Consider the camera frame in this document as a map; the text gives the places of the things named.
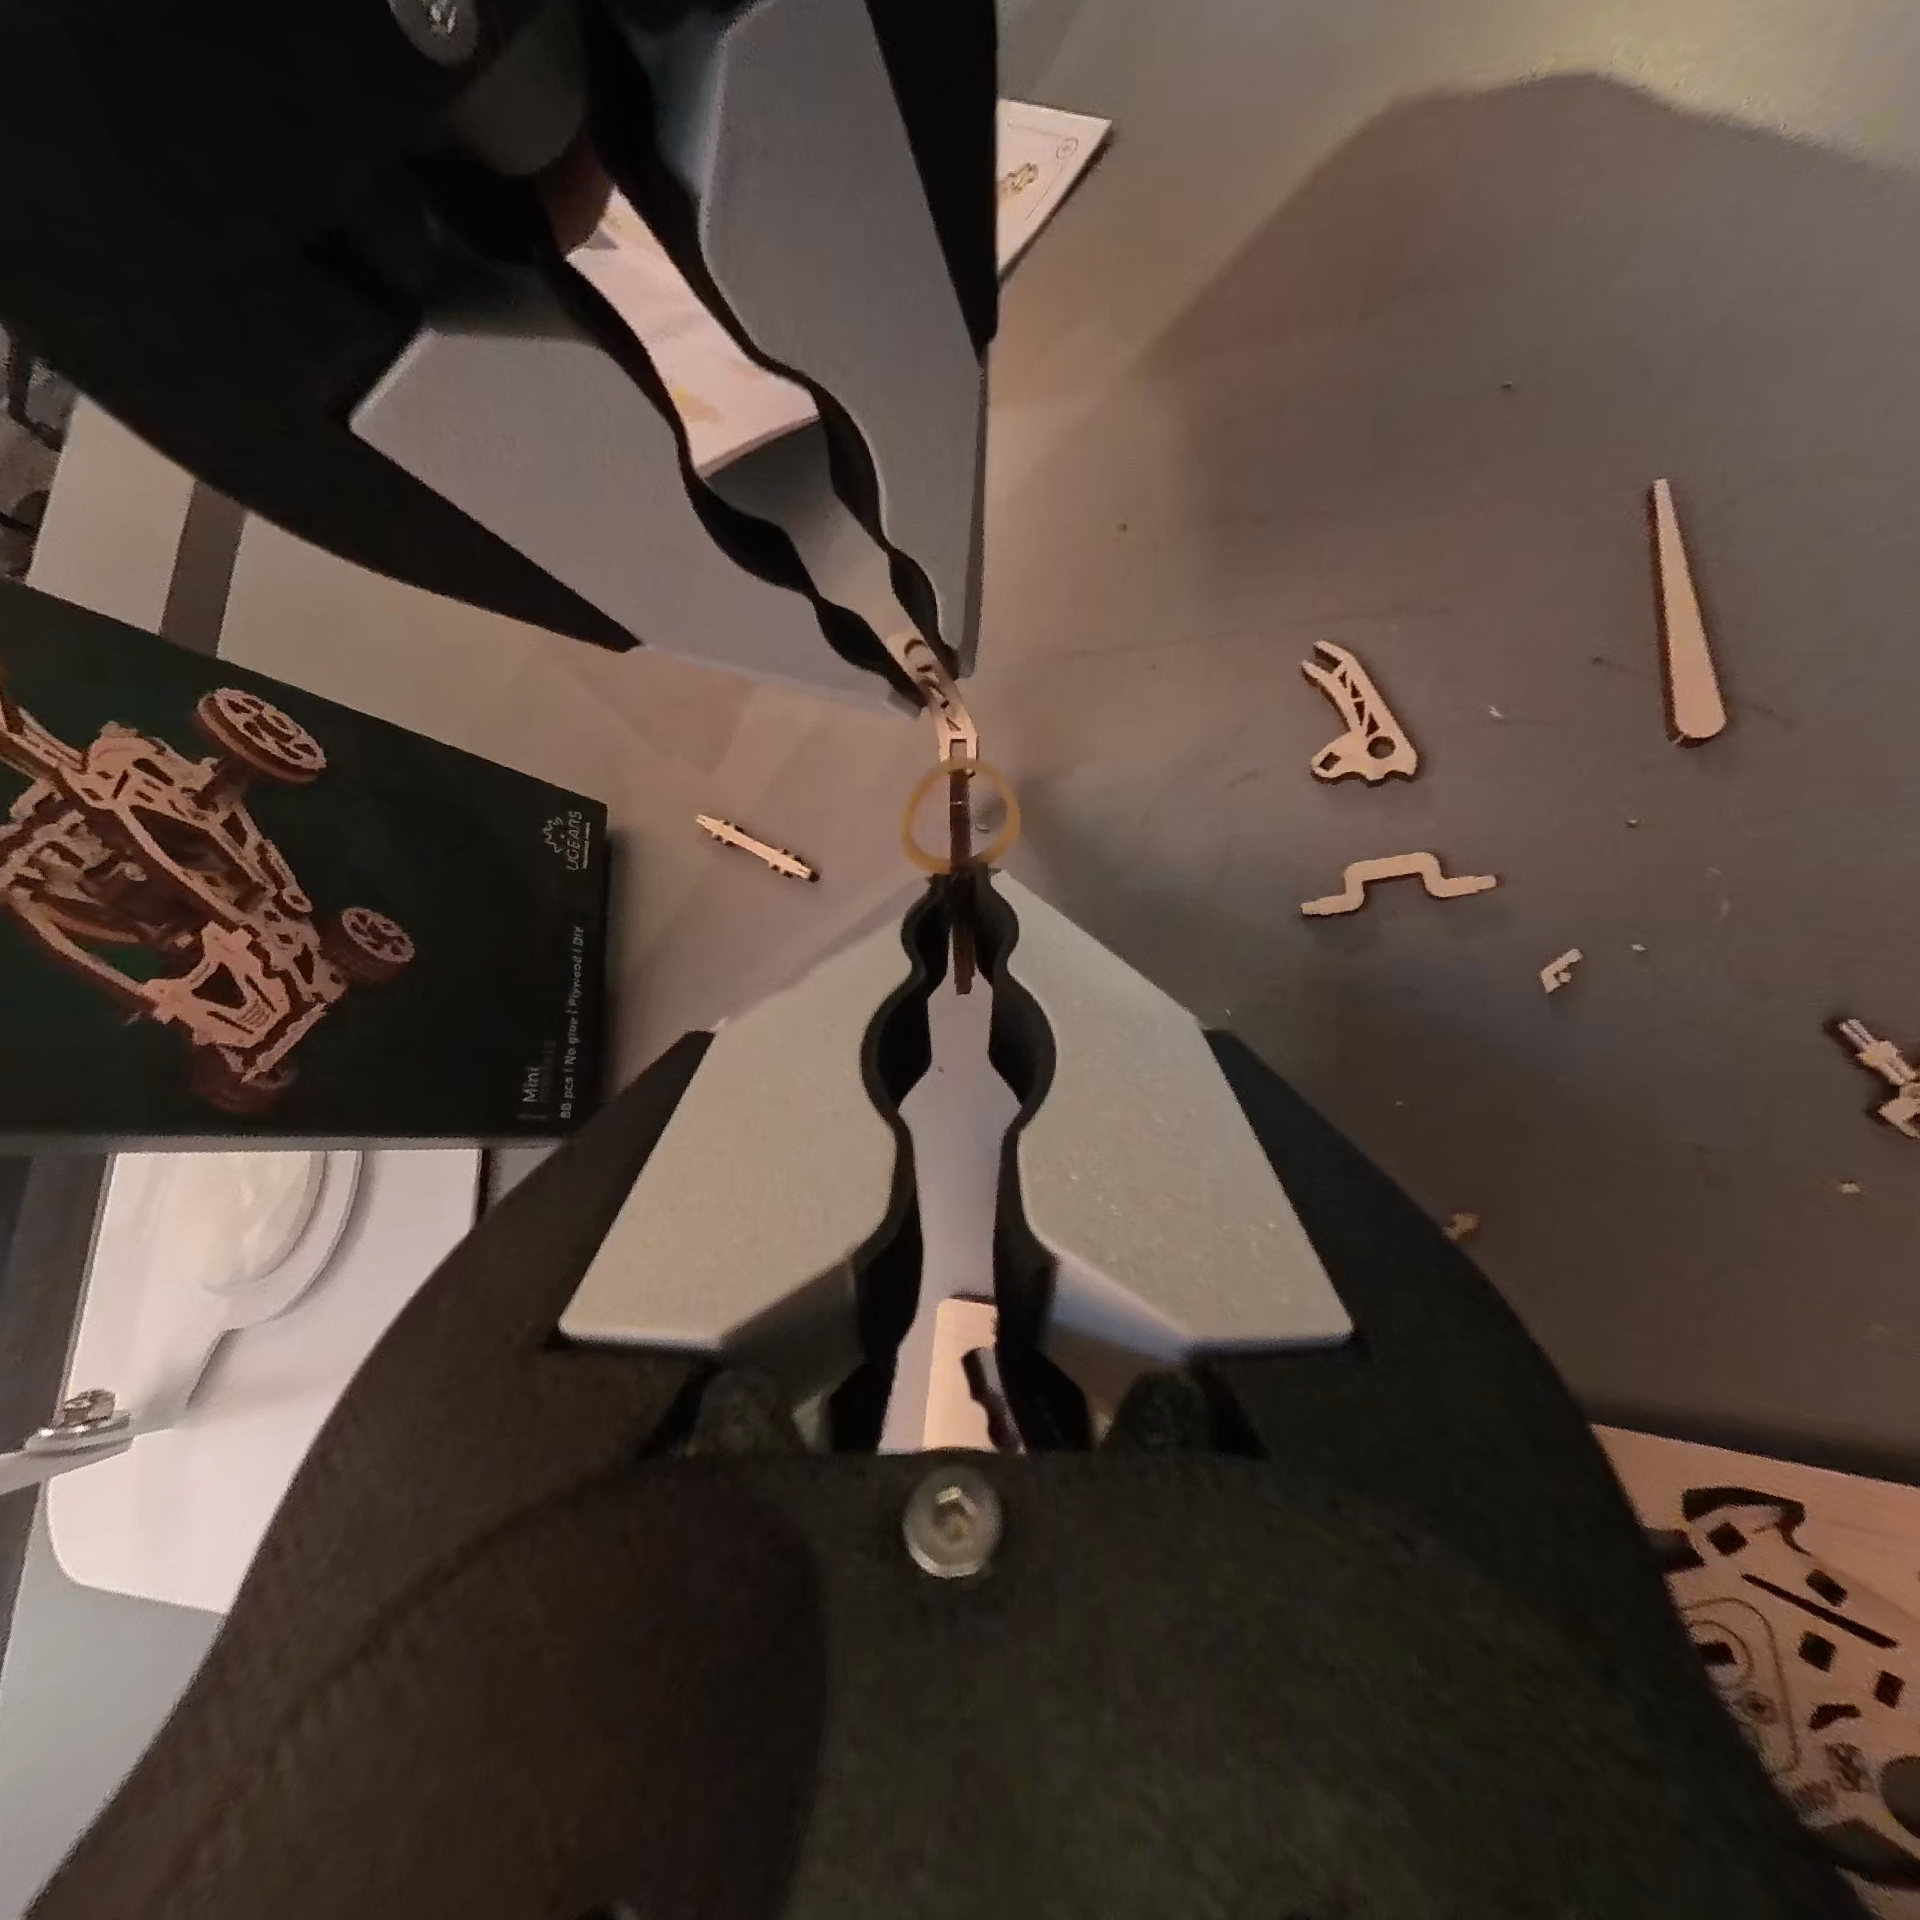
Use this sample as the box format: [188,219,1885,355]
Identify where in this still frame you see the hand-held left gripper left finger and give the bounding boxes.
[558,881,952,1450]

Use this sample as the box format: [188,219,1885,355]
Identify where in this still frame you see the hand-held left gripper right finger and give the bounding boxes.
[978,865,1360,1450]

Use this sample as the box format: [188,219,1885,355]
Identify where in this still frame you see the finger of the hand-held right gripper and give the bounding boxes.
[597,0,1002,680]
[300,250,928,711]

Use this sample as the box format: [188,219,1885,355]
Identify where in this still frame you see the tan rubber band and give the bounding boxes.
[898,758,1026,872]

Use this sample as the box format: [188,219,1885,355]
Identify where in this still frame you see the small notched wooden model part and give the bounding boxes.
[885,631,985,768]

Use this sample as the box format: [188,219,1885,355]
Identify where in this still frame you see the dark green model kit box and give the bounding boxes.
[0,581,611,1154]

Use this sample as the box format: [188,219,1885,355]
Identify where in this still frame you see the white instruction sheet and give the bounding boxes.
[569,95,1114,474]

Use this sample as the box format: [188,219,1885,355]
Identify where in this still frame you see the thin notched wooden pin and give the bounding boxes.
[692,811,821,883]

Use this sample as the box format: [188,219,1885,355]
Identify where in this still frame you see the zigzag wooden part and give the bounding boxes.
[1296,849,1500,920]

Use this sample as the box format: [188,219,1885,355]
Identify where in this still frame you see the curved trussed wooden part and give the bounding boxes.
[1305,639,1421,789]

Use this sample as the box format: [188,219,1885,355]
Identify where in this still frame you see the white plastic object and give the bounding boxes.
[42,1152,485,1613]

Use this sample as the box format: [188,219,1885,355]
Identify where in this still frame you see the laser-cut plywood sheet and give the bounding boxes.
[1586,1422,1920,1920]

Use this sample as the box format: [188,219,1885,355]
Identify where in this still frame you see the cross-shaped wooden part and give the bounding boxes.
[1825,1015,1920,1142]

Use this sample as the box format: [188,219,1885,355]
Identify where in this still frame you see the long tapered wooden part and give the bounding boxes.
[1646,478,1729,750]

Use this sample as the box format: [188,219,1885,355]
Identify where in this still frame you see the metal bracket with bolt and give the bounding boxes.
[0,1384,146,1502]

